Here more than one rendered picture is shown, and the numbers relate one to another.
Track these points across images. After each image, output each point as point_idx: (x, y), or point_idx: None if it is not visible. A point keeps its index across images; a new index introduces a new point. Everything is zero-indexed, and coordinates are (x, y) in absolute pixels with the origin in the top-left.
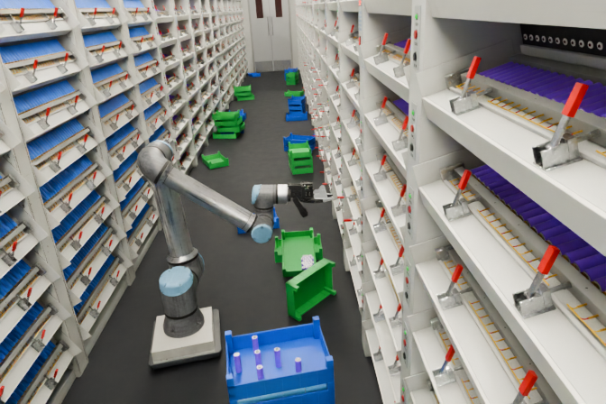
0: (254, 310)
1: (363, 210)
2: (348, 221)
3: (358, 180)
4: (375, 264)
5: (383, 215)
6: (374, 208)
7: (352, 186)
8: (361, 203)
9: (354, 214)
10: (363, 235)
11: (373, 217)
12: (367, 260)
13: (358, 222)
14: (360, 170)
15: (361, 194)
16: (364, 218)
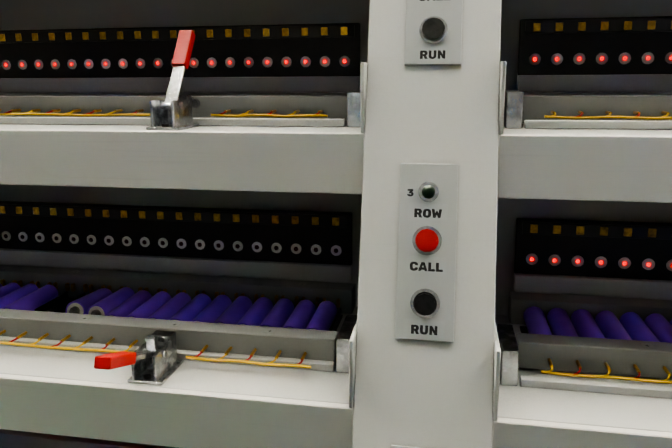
0: None
1: (473, 145)
2: (126, 363)
3: (168, 103)
4: (642, 413)
5: (639, 117)
6: (511, 129)
7: None
8: (378, 142)
9: (21, 370)
10: (464, 312)
11: (612, 132)
12: (576, 427)
13: (160, 362)
14: (22, 124)
15: (382, 86)
16: (497, 185)
